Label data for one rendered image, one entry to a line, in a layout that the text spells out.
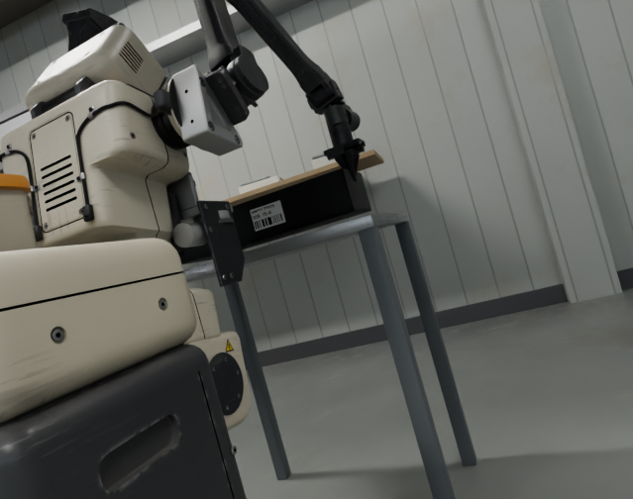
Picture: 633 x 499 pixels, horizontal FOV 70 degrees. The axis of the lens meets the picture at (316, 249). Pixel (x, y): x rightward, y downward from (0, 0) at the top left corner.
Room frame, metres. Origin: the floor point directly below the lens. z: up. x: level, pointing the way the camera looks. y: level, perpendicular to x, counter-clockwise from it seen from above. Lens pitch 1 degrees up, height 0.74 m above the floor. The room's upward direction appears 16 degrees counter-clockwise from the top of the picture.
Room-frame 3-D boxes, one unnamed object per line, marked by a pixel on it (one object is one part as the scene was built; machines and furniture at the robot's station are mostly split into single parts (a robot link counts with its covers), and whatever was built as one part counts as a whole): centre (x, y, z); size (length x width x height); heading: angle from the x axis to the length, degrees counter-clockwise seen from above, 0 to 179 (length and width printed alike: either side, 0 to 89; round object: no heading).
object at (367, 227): (1.34, 0.10, 0.40); 0.70 x 0.45 x 0.80; 68
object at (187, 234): (0.89, 0.28, 0.84); 0.28 x 0.16 x 0.22; 68
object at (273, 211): (1.31, 0.11, 0.88); 0.57 x 0.17 x 0.11; 68
